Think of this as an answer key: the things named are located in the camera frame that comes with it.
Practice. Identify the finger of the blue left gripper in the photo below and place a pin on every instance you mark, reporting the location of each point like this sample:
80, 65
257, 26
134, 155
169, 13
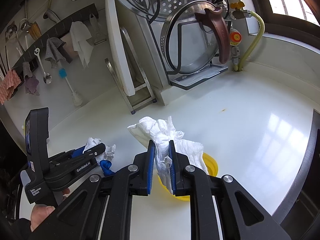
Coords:
78, 152

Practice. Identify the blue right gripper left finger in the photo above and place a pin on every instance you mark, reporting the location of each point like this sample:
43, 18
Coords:
149, 165

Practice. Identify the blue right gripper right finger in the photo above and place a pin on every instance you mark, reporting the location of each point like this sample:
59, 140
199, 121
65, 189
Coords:
172, 156

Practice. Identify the printed paper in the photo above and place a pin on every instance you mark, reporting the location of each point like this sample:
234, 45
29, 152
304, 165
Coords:
100, 150

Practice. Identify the yellow plastic lid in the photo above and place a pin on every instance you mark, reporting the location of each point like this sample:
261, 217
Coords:
193, 184

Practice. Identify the person's left hand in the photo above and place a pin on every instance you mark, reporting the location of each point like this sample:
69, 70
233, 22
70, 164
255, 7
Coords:
39, 214

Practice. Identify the steel cutting board rack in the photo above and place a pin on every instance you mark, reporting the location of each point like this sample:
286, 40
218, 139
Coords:
144, 94

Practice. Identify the blue white bottle brush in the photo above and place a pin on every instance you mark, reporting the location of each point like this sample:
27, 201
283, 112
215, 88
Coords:
77, 100

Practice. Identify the black lid rack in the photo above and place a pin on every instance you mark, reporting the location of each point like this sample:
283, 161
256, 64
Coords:
211, 70

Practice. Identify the steel ladle spoon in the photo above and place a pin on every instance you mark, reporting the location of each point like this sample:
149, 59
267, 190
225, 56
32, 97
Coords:
47, 78

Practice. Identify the purple grey rag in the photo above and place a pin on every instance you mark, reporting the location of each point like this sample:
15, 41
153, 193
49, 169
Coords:
30, 80

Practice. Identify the white cutting board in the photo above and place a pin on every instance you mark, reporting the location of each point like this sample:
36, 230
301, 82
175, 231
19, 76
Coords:
117, 49

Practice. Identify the pink waffle cloth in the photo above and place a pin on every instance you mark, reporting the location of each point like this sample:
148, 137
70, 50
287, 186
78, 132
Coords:
8, 85

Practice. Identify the grey hanging rag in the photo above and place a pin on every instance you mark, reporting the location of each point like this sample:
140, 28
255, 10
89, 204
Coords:
53, 55

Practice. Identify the white hanging cloth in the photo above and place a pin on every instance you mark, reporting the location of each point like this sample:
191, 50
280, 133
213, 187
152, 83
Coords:
79, 35

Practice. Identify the glass pot lid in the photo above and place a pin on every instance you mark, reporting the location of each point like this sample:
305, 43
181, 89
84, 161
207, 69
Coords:
192, 35

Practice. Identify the gas valve with red dial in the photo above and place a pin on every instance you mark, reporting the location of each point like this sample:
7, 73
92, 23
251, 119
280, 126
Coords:
235, 37

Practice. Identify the black wall hook rail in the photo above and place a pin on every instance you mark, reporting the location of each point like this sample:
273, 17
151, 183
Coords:
59, 30

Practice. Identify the window frame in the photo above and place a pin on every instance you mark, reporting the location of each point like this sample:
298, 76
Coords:
295, 14

